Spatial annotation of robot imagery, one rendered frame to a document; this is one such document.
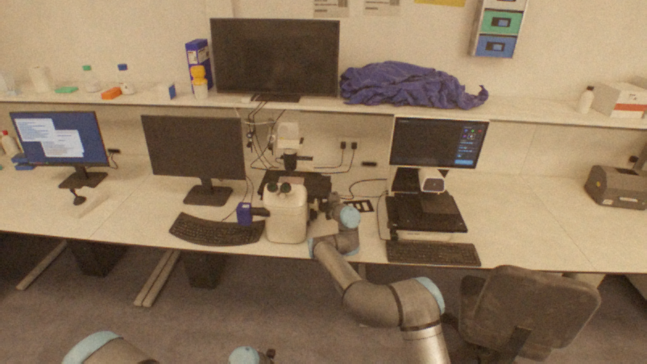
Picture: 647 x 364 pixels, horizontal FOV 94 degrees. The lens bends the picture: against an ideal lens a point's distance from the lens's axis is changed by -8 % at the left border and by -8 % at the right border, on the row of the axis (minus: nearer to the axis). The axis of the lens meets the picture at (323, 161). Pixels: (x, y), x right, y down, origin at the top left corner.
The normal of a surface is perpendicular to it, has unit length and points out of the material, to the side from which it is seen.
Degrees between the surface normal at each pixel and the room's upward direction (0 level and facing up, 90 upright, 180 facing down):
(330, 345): 0
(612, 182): 45
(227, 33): 86
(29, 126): 86
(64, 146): 86
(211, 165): 86
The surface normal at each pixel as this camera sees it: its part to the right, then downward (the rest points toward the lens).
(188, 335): 0.02, -0.87
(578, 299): -0.35, 0.46
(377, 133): -0.07, 0.50
